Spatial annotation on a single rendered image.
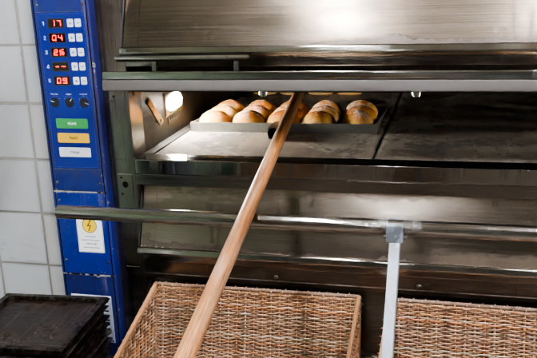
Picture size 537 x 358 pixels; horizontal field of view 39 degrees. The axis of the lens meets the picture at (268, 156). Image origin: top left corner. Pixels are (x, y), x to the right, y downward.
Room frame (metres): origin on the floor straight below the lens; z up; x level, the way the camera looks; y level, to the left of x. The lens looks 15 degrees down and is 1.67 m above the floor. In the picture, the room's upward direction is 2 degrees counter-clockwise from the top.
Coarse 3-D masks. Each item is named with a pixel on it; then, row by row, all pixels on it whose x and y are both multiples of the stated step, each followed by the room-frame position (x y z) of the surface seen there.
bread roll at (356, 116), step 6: (348, 114) 2.11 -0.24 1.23; (354, 114) 2.10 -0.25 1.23; (360, 114) 2.09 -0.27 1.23; (366, 114) 2.09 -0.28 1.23; (342, 120) 2.13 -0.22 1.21; (348, 120) 2.10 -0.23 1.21; (354, 120) 2.09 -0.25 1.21; (360, 120) 2.08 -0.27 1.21; (366, 120) 2.08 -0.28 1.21; (372, 120) 2.09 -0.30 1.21
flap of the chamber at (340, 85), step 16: (112, 80) 1.73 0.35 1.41; (128, 80) 1.72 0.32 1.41; (144, 80) 1.71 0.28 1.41; (160, 80) 1.70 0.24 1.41; (176, 80) 1.69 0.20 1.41; (192, 80) 1.68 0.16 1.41; (208, 80) 1.67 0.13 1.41; (224, 80) 1.66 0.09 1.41; (240, 80) 1.65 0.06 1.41; (256, 80) 1.64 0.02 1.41; (272, 80) 1.63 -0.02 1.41; (288, 80) 1.63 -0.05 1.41; (304, 80) 1.62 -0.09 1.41; (320, 80) 1.61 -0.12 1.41; (336, 80) 1.60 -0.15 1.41; (352, 80) 1.59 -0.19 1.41; (368, 80) 1.58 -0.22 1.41; (384, 80) 1.57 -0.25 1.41; (400, 80) 1.56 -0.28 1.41; (416, 80) 1.56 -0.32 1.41; (432, 80) 1.55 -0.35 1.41; (448, 80) 1.54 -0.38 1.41; (464, 80) 1.53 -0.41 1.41; (480, 80) 1.52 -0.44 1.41; (496, 80) 1.51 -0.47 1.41; (512, 80) 1.51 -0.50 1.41; (528, 80) 1.50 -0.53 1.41
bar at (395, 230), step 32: (192, 224) 1.45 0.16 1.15; (224, 224) 1.43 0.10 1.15; (256, 224) 1.41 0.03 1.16; (288, 224) 1.39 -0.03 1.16; (320, 224) 1.38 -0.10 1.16; (352, 224) 1.36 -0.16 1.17; (384, 224) 1.35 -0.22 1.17; (416, 224) 1.34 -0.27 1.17; (448, 224) 1.32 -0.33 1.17; (480, 224) 1.31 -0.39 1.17; (384, 320) 1.23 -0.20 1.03; (384, 352) 1.19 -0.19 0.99
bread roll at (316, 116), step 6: (306, 114) 2.13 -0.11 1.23; (312, 114) 2.11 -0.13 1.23; (318, 114) 2.11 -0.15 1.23; (324, 114) 2.11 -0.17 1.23; (330, 114) 2.12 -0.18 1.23; (306, 120) 2.11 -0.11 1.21; (312, 120) 2.10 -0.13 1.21; (318, 120) 2.10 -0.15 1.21; (324, 120) 2.10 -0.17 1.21; (330, 120) 2.10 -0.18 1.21
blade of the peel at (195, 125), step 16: (384, 112) 2.31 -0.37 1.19; (192, 128) 2.18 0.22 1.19; (208, 128) 2.17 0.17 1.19; (224, 128) 2.15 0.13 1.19; (240, 128) 2.14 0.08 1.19; (256, 128) 2.13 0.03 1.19; (304, 128) 2.10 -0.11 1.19; (320, 128) 2.08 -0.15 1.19; (336, 128) 2.07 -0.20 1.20; (352, 128) 2.06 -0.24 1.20; (368, 128) 2.05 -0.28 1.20
